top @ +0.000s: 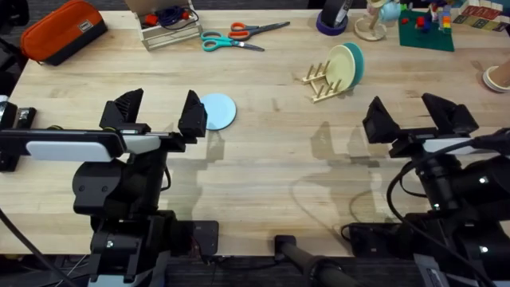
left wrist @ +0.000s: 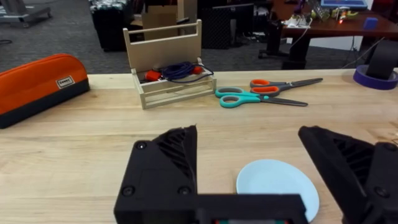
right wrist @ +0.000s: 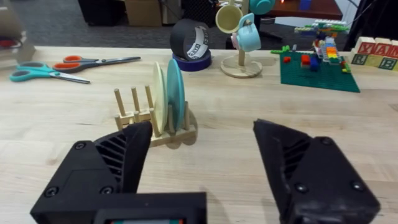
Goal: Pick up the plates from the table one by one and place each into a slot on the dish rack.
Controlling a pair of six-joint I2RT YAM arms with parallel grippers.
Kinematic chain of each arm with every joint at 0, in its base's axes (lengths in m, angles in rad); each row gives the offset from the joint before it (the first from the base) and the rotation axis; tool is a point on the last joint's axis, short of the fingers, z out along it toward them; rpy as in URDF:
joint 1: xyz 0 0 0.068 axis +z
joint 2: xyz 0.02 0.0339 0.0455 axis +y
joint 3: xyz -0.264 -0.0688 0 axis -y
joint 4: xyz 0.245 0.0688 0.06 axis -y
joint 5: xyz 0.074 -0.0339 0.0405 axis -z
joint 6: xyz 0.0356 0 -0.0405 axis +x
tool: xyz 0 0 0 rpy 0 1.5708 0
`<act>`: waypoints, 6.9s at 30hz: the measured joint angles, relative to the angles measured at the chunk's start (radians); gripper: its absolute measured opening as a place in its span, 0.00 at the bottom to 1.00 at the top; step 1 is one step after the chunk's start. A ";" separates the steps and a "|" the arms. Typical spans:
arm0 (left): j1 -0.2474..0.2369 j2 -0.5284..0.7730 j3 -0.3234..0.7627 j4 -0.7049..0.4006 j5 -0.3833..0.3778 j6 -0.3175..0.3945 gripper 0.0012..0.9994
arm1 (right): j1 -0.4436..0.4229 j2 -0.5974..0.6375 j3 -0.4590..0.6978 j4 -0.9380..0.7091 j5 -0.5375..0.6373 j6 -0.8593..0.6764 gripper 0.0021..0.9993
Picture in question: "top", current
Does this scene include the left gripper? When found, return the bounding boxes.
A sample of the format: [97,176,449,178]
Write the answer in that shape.
[73,88,209,217]

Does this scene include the stack of pale plates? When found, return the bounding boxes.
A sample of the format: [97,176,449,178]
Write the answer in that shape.
[481,58,510,94]

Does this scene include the wooden peg rack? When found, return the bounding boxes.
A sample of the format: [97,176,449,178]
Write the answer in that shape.
[300,59,348,104]

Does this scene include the light blue plate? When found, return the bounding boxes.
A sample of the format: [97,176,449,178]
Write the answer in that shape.
[198,92,237,132]

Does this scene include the teal plate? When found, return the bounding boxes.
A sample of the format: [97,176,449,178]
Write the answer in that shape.
[343,41,366,88]

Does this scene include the green board with blocks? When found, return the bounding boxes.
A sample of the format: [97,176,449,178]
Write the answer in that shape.
[398,2,456,53]

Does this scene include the pale yellow plate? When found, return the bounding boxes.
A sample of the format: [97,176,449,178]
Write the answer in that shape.
[325,44,357,93]

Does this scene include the wooden cup stand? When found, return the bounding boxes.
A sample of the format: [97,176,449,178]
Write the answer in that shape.
[354,0,388,42]

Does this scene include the light blue cup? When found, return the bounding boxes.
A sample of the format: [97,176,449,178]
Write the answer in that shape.
[378,0,402,24]

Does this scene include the box of coloured tiles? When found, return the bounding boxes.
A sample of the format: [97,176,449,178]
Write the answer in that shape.
[451,0,510,33]

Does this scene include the purple tape roll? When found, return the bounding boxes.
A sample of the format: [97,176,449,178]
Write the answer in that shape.
[316,0,354,37]

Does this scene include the orange and black pouch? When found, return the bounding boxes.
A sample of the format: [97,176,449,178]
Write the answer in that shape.
[20,0,109,67]

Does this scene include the black clamp device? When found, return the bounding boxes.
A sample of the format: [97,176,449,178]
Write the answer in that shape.
[0,94,37,173]

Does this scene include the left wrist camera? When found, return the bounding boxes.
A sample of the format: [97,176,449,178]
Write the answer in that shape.
[120,134,162,155]

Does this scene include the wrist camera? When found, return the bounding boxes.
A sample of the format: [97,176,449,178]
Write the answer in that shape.
[120,134,162,155]
[422,137,480,156]

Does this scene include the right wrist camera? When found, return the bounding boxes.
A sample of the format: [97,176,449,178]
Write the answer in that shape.
[422,137,480,156]

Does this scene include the box with cables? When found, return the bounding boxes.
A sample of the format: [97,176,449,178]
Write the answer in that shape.
[124,0,203,52]

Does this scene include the teal handled scissors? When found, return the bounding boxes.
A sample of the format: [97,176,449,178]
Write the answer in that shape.
[199,29,266,53]

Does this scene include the orange handled scissors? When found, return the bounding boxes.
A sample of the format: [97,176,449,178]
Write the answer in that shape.
[227,21,292,42]

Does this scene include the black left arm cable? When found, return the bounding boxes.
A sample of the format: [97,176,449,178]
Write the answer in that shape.
[0,206,79,287]

